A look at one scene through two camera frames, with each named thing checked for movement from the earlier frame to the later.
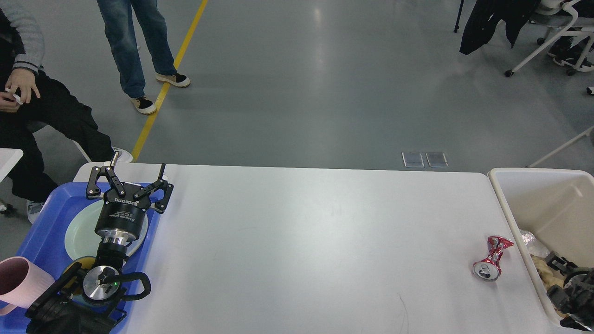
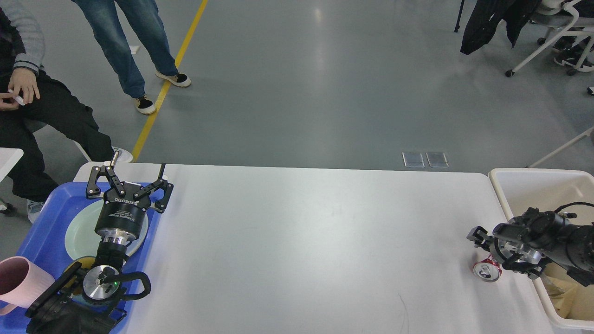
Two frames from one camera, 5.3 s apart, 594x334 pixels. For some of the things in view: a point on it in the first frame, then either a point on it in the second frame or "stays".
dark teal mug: [79, 294] stays
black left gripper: [122, 217] stays
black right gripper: [559, 263] → [517, 257]
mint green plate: [81, 239] stays
